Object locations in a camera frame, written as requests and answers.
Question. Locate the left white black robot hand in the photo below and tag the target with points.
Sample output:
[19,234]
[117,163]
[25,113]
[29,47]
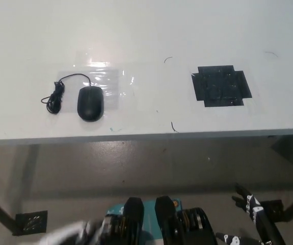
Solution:
[72,233]

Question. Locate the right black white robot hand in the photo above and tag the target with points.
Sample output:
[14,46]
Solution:
[259,219]

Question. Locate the black computer mouse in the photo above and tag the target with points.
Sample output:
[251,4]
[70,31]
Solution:
[90,103]

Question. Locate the black tape patch on table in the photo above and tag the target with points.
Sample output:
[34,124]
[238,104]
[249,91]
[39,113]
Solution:
[220,85]

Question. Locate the clear plastic tape sheet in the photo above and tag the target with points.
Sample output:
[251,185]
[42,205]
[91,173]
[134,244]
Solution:
[113,80]

